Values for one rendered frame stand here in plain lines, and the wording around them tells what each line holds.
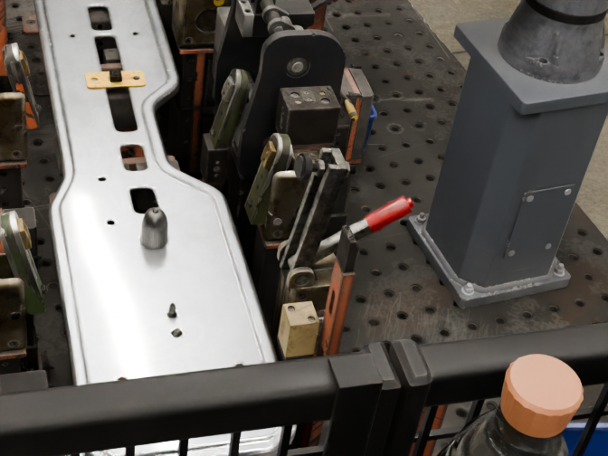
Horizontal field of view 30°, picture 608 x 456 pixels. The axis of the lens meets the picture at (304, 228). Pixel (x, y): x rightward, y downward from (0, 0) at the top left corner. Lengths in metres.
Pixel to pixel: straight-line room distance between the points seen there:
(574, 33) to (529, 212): 0.29
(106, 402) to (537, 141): 1.21
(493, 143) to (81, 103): 0.59
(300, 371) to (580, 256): 1.48
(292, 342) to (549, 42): 0.61
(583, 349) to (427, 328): 1.20
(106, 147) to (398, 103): 0.84
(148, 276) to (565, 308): 0.78
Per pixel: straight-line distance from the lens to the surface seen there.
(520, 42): 1.63
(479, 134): 1.70
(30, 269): 1.28
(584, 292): 1.92
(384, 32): 2.44
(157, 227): 1.37
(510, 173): 1.68
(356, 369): 0.53
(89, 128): 1.57
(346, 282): 1.17
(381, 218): 1.27
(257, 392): 0.52
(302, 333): 1.24
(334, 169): 1.19
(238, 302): 1.33
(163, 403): 0.52
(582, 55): 1.63
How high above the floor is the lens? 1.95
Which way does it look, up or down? 41 degrees down
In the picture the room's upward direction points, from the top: 9 degrees clockwise
